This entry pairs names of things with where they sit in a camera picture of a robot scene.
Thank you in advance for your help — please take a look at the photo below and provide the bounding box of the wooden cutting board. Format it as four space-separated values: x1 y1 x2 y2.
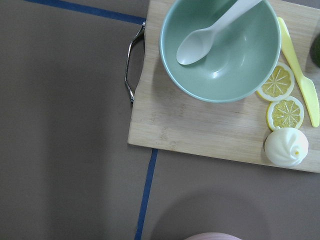
128 0 320 173

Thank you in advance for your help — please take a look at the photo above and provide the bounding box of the white spoon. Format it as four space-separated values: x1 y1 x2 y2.
176 0 260 65

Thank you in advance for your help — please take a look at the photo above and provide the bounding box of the green bowl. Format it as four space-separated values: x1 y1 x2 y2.
159 0 281 103

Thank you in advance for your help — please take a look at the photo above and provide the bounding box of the lemon slice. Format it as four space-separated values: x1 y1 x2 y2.
256 61 295 102
266 96 304 131

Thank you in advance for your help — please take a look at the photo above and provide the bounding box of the pink bowl with ice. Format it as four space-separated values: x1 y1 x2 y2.
185 232 241 240

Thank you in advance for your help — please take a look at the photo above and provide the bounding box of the yellow plastic knife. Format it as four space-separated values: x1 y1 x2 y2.
277 17 320 128

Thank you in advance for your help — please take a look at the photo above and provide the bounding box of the green avocado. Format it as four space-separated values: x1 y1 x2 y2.
309 34 320 68

